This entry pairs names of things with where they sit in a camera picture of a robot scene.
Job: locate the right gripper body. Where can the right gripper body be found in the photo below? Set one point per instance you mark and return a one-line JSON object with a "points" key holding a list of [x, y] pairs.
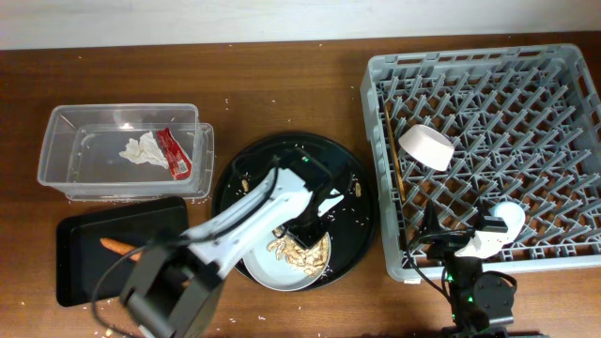
{"points": [[445, 246]]}

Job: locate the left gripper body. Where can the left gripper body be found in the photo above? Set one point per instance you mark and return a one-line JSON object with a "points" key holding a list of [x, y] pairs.
{"points": [[310, 228]]}

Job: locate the grey bowl with rice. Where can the grey bowl with rice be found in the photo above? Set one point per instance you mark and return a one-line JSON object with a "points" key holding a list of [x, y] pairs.
{"points": [[281, 264]]}

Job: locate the light blue cup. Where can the light blue cup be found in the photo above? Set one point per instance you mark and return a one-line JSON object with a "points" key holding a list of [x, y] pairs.
{"points": [[514, 217]]}

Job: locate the pink bowl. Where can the pink bowl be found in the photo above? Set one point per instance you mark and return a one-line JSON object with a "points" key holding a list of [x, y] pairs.
{"points": [[427, 146]]}

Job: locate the red snack wrapper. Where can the red snack wrapper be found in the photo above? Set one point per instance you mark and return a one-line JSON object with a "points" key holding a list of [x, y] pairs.
{"points": [[179, 163]]}

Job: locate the white tissue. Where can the white tissue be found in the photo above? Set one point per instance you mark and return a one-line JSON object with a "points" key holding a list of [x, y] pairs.
{"points": [[144, 150]]}

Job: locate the orange carrot piece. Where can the orange carrot piece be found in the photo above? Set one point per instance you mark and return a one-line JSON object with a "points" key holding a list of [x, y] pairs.
{"points": [[115, 246]]}

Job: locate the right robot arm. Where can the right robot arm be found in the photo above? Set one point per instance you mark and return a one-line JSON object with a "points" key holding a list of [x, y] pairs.
{"points": [[481, 301]]}

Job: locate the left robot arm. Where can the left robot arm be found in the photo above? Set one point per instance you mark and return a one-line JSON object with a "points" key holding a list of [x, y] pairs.
{"points": [[174, 288]]}

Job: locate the grey dishwasher rack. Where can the grey dishwasher rack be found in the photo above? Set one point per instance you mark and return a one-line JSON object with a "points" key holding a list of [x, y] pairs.
{"points": [[525, 124]]}

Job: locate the black round tray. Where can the black round tray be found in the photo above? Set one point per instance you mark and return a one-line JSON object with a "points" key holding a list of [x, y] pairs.
{"points": [[353, 221]]}

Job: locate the peanut on tray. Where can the peanut on tray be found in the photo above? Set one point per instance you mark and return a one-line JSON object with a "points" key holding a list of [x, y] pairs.
{"points": [[358, 189]]}

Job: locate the black rectangular bin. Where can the black rectangular bin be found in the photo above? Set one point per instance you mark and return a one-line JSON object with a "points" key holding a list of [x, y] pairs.
{"points": [[80, 257]]}

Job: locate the clear plastic bin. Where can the clear plastic bin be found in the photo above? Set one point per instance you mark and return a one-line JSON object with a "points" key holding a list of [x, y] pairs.
{"points": [[80, 152]]}

